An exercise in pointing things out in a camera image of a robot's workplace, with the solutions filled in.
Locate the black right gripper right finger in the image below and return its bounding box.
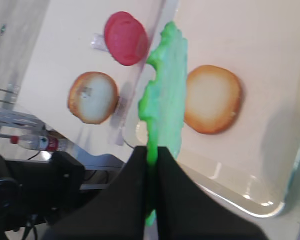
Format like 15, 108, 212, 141
156, 147, 267, 240

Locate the bread slice on tray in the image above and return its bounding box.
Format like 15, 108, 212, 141
184, 65, 244, 135

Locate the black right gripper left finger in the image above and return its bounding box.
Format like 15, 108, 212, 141
43, 146, 147, 240

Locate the green lettuce leaf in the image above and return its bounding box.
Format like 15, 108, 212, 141
138, 21, 188, 226

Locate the plastic water bottle red label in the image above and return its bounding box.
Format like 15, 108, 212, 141
10, 134, 71, 152

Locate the clear holder under tomato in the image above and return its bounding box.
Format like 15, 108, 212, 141
90, 33, 108, 52

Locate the upright bread slice left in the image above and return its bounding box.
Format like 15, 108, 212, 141
67, 71, 119, 125

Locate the red tomato slice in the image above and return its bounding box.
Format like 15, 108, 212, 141
103, 11, 149, 66

